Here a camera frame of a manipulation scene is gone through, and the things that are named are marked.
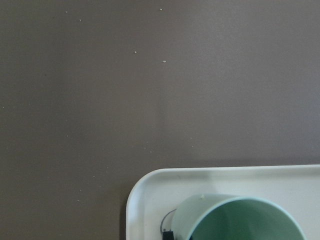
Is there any mint green cup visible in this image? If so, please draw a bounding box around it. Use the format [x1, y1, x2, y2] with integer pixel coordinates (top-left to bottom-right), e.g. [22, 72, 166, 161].
[171, 193, 306, 240]

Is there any cream rabbit tray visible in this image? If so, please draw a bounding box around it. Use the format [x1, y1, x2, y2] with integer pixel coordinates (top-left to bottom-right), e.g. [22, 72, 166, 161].
[125, 164, 320, 240]

